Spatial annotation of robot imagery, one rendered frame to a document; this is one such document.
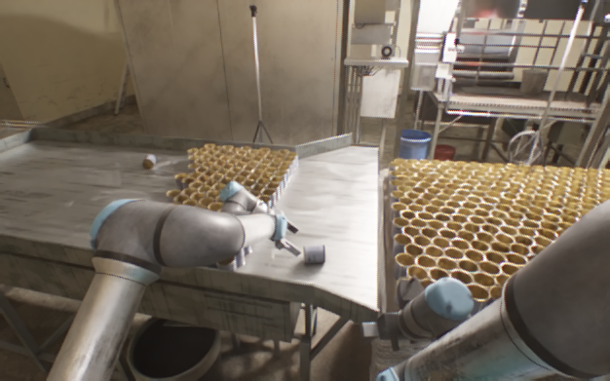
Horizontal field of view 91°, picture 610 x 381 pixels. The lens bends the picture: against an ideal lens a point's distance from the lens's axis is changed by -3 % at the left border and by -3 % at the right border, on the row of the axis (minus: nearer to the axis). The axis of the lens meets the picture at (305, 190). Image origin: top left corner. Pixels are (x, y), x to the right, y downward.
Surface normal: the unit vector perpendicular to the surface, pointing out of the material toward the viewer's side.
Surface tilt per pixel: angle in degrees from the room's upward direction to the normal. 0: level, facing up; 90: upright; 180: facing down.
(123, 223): 32
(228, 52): 90
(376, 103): 90
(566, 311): 74
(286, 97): 90
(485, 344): 87
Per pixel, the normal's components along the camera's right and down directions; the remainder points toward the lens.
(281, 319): -0.20, 0.47
